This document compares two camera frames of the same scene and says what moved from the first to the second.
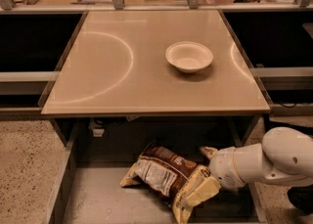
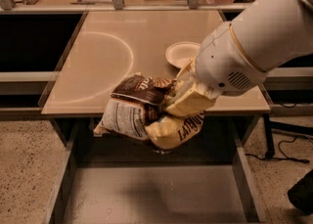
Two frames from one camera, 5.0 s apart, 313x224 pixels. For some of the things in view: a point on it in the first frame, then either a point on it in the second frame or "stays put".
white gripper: [221, 166] to [225, 59]
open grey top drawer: [92, 156] stays put
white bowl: [189, 57] stays put
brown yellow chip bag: [162, 170] to [136, 110]
